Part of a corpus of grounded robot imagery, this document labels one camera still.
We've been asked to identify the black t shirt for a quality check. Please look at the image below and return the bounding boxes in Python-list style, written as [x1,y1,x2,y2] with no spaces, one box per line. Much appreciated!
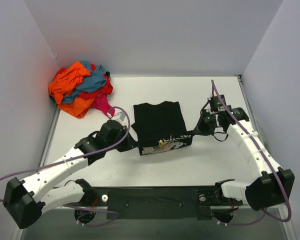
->
[131,101,193,156]

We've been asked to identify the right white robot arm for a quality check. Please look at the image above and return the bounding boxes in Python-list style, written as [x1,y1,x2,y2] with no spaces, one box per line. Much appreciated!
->
[193,95,295,211]

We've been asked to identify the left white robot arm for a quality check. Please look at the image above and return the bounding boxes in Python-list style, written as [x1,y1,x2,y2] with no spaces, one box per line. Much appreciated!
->
[3,119,137,229]

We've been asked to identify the pink t shirt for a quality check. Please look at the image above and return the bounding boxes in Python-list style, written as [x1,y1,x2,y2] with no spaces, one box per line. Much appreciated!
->
[90,93,115,119]

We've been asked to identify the red t shirt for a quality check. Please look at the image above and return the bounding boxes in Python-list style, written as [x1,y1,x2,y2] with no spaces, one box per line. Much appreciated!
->
[56,67,114,101]

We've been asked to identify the blue t shirt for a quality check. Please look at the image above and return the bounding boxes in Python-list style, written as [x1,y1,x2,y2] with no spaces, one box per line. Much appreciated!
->
[62,61,107,104]

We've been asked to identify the orange t shirt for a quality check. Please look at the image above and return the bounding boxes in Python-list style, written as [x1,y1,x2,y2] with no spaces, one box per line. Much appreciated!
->
[48,61,95,119]

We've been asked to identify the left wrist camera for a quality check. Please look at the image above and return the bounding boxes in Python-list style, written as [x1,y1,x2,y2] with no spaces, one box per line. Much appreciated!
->
[111,111,126,125]

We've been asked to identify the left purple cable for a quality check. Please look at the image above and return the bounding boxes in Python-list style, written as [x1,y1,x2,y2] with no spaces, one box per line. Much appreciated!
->
[0,106,130,228]

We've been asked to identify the purple cable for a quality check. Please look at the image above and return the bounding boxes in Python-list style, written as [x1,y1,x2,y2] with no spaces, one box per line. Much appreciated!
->
[0,106,130,228]
[211,79,292,227]

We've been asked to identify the aluminium frame rail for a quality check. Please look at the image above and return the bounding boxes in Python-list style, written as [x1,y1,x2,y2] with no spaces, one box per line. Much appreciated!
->
[20,186,290,210]

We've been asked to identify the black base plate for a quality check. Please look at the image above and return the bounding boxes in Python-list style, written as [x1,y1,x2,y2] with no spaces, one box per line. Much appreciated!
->
[62,186,245,221]

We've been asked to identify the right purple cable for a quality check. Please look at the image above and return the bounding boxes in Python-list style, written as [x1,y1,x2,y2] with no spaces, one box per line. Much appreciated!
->
[211,79,292,227]

